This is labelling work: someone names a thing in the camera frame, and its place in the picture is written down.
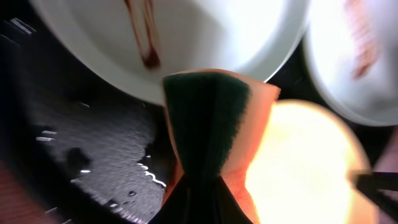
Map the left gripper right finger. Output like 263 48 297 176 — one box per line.
198 177 252 224

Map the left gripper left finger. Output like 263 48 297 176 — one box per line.
149 175 198 224

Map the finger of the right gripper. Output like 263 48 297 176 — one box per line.
349 172 397 222

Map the yellow plate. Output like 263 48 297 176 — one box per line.
246 100 378 224

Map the green and yellow sponge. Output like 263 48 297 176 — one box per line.
162 69 280 223

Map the light blue plate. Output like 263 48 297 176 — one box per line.
31 0 310 105
303 0 397 126

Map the round black serving tray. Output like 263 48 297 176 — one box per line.
0 0 398 224

